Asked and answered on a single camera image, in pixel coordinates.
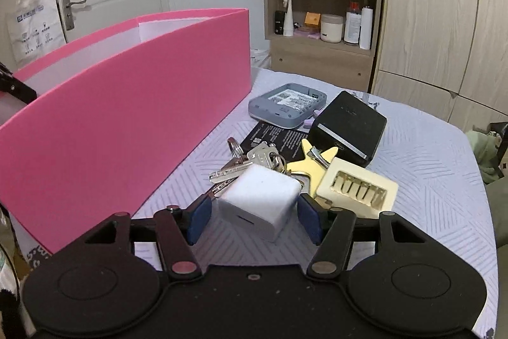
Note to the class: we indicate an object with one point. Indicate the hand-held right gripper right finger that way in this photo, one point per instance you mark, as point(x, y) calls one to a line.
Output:
point(310, 222)

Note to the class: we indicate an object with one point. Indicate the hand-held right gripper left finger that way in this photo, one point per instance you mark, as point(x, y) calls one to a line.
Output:
point(198, 220)

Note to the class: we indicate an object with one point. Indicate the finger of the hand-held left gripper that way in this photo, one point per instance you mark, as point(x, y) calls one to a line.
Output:
point(18, 87)

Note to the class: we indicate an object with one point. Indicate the cream hair claw clip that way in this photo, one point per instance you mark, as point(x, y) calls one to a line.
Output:
point(331, 185)

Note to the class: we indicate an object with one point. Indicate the yellow starfish hair clip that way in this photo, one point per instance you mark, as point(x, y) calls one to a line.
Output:
point(306, 167)

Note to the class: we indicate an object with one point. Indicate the white charger cube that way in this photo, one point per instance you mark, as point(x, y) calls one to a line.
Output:
point(258, 198)

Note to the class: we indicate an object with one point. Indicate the bunch of silver keys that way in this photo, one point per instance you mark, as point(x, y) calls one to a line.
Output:
point(262, 156)

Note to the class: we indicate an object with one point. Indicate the black battery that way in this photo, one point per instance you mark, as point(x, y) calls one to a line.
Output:
point(285, 138)

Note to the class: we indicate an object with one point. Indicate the pink cardboard box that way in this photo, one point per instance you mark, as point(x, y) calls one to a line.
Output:
point(119, 124)

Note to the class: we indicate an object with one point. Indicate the grey portable router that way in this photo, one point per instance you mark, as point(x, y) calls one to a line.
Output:
point(274, 112)

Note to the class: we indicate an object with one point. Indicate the white plastic bag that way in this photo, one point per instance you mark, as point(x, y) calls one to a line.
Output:
point(33, 33)

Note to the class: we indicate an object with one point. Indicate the black box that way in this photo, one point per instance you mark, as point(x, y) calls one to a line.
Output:
point(349, 124)

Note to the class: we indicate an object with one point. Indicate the wooden shelf unit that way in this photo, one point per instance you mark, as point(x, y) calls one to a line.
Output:
point(317, 63)

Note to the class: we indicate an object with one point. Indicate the tissue paper pack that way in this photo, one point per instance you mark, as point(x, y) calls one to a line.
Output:
point(260, 59)

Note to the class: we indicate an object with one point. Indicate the green cloth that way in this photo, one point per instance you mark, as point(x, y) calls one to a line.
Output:
point(482, 152)

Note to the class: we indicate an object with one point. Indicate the flat pink box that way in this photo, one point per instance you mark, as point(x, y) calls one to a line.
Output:
point(307, 33)

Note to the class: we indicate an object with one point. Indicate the white jar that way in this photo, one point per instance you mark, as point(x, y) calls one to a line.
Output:
point(331, 29)

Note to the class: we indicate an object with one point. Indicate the white spray bottle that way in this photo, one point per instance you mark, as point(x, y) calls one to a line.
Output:
point(288, 23)

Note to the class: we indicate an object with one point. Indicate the tall white tube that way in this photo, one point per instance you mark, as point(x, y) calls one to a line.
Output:
point(366, 29)

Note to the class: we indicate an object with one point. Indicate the small black bottle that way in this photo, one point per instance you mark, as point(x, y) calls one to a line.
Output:
point(280, 23)

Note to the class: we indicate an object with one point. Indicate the small orange box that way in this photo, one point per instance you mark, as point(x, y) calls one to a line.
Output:
point(312, 19)

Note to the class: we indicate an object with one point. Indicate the wooden wardrobe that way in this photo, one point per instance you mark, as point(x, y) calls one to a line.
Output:
point(432, 25)

